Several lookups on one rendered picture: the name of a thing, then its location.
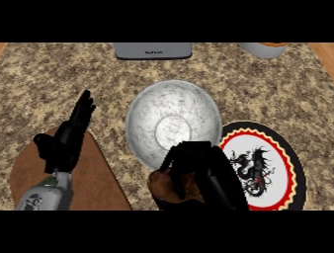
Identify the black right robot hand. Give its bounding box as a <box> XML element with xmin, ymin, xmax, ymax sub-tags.
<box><xmin>154</xmin><ymin>140</ymin><xmax>252</xmax><ymax>211</ymax></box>

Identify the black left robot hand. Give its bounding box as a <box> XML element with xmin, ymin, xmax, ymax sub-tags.
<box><xmin>33</xmin><ymin>89</ymin><xmax>98</xmax><ymax>175</ymax></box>

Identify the brown sweet potato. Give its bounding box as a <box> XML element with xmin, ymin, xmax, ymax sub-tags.
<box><xmin>148</xmin><ymin>169</ymin><xmax>206</xmax><ymax>205</ymax></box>

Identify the dragon print plate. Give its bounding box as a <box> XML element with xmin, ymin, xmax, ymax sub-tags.
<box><xmin>218</xmin><ymin>121</ymin><xmax>308</xmax><ymax>211</ymax></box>

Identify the white marble bowl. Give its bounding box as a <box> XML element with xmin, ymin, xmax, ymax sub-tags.
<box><xmin>124</xmin><ymin>79</ymin><xmax>225</xmax><ymax>172</ymax></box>

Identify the brown wooden cutting board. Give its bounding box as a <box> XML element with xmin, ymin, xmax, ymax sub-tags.
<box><xmin>9</xmin><ymin>126</ymin><xmax>135</xmax><ymax>211</ymax></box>

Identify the grey appliance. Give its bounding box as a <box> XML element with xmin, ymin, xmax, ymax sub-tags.
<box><xmin>113</xmin><ymin>42</ymin><xmax>195</xmax><ymax>61</ymax></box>

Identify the white cup with brown top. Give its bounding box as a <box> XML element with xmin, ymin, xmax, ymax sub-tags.
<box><xmin>240</xmin><ymin>42</ymin><xmax>290</xmax><ymax>59</ymax></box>

